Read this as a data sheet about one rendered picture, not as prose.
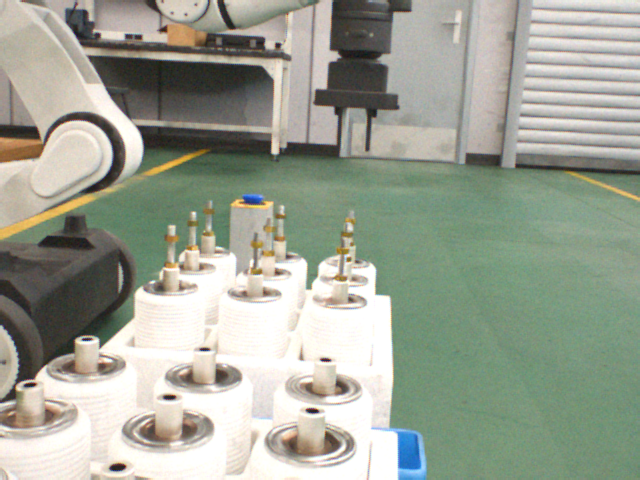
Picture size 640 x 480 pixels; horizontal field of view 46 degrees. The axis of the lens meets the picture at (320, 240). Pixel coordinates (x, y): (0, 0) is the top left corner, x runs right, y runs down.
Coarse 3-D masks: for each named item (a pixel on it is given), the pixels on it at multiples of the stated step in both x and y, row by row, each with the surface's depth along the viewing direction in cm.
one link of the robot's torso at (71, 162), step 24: (48, 144) 130; (72, 144) 128; (96, 144) 129; (0, 168) 135; (24, 168) 131; (48, 168) 129; (72, 168) 129; (96, 168) 129; (0, 192) 134; (24, 192) 132; (48, 192) 130; (72, 192) 131; (0, 216) 136; (24, 216) 134
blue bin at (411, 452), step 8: (400, 432) 95; (408, 432) 95; (416, 432) 95; (400, 440) 96; (408, 440) 96; (416, 440) 95; (400, 448) 96; (408, 448) 96; (416, 448) 94; (400, 456) 96; (408, 456) 96; (416, 456) 93; (424, 456) 89; (400, 464) 96; (408, 464) 96; (416, 464) 92; (424, 464) 87; (400, 472) 85; (408, 472) 85; (416, 472) 85; (424, 472) 86
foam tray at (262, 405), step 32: (384, 320) 121; (128, 352) 100; (160, 352) 101; (192, 352) 102; (288, 352) 104; (384, 352) 106; (256, 384) 99; (384, 384) 98; (256, 416) 100; (384, 416) 99
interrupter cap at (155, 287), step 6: (150, 282) 107; (156, 282) 107; (162, 282) 107; (180, 282) 108; (186, 282) 108; (192, 282) 108; (144, 288) 104; (150, 288) 104; (156, 288) 105; (162, 288) 106; (180, 288) 106; (186, 288) 105; (192, 288) 105; (156, 294) 102; (162, 294) 102; (168, 294) 102; (174, 294) 102; (180, 294) 102; (186, 294) 103
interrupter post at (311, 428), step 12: (300, 408) 62; (312, 408) 62; (300, 420) 61; (312, 420) 60; (324, 420) 61; (300, 432) 61; (312, 432) 61; (324, 432) 62; (300, 444) 61; (312, 444) 61
